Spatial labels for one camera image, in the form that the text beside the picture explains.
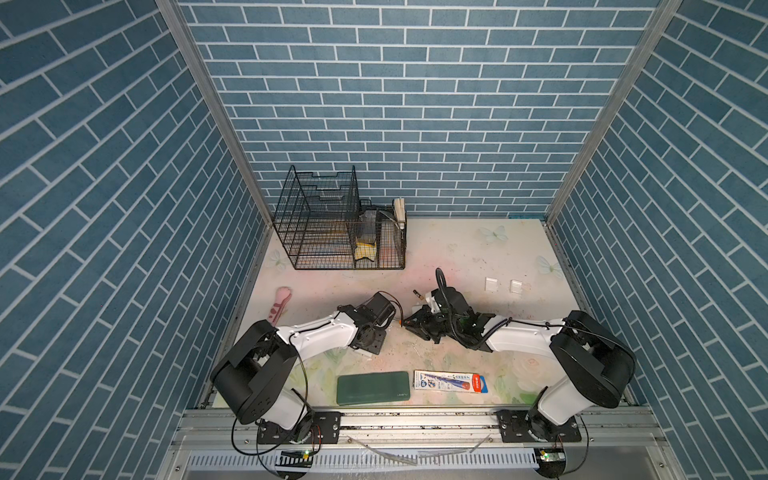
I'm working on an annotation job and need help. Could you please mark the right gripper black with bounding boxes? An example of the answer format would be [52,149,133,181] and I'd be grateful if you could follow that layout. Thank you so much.
[398,304,461,345]

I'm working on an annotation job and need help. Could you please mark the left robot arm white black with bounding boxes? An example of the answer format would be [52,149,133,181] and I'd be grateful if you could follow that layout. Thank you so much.
[210,292,402,443]

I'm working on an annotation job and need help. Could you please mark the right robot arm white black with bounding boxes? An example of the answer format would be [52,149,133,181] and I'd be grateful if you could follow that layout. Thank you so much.
[401,287,636,443]

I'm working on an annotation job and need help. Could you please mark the yellow item in basket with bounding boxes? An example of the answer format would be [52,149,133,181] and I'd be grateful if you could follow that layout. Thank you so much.
[353,240,378,262]

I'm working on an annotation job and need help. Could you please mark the white blue red package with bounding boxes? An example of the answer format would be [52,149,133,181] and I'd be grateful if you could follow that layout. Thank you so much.
[413,370,488,394]

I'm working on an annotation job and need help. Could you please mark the green flat case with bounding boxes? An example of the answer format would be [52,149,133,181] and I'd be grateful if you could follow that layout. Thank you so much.
[336,371,411,406]

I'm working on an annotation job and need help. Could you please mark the pink object on table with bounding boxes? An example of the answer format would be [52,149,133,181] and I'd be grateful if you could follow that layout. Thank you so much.
[267,286,292,326]

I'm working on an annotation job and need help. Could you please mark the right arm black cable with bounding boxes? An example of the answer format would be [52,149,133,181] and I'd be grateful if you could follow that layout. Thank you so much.
[434,267,571,352]

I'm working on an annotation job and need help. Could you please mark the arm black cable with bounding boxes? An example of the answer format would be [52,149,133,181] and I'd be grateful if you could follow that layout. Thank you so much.
[434,267,571,352]
[230,290,404,457]

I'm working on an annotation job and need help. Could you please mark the black wire mesh basket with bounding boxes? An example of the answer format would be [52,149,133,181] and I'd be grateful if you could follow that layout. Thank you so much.
[352,198,407,270]

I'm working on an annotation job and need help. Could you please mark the black wire file rack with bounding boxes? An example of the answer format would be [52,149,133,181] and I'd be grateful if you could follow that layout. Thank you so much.
[273,166,360,270]

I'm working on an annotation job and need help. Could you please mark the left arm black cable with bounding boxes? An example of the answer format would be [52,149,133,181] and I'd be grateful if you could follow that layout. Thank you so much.
[230,290,404,457]

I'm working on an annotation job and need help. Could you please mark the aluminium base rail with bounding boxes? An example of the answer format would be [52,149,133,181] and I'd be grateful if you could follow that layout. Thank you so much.
[158,406,684,479]

